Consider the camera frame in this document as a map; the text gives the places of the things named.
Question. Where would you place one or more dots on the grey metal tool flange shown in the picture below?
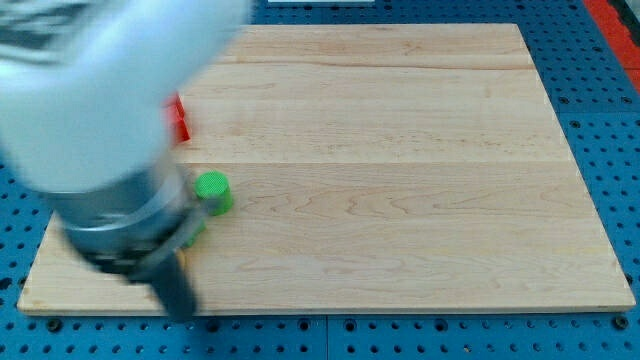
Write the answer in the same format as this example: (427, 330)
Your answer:
(134, 225)

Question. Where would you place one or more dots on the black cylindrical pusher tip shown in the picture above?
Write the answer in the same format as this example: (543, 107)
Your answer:
(173, 289)

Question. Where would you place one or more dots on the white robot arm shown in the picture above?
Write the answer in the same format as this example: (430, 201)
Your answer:
(84, 90)

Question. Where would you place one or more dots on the green cylinder block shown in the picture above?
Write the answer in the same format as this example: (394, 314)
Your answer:
(214, 189)

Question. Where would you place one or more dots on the red block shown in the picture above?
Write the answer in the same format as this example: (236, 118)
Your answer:
(176, 118)

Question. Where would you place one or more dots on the wooden board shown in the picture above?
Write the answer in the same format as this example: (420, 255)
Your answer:
(391, 169)

